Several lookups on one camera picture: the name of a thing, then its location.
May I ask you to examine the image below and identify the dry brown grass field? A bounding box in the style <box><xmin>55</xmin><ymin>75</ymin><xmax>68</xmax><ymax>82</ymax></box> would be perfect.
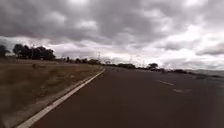
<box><xmin>0</xmin><ymin>57</ymin><xmax>105</xmax><ymax>128</ymax></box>

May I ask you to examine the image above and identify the dark clump of trees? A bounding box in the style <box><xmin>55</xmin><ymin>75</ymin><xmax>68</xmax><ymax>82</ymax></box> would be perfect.
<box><xmin>0</xmin><ymin>43</ymin><xmax>57</xmax><ymax>62</ymax></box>

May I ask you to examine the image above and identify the row of distant trees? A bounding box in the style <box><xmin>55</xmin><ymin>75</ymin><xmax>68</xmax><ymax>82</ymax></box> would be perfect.
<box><xmin>56</xmin><ymin>56</ymin><xmax>137</xmax><ymax>70</ymax></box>

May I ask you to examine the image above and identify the lone flat-topped tree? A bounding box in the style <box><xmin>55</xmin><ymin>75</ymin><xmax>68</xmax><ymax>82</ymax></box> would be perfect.
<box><xmin>147</xmin><ymin>62</ymin><xmax>160</xmax><ymax>70</ymax></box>

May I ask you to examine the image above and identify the dark asphalt road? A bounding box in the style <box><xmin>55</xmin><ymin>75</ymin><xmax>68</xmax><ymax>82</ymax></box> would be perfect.
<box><xmin>29</xmin><ymin>67</ymin><xmax>224</xmax><ymax>128</ymax></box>

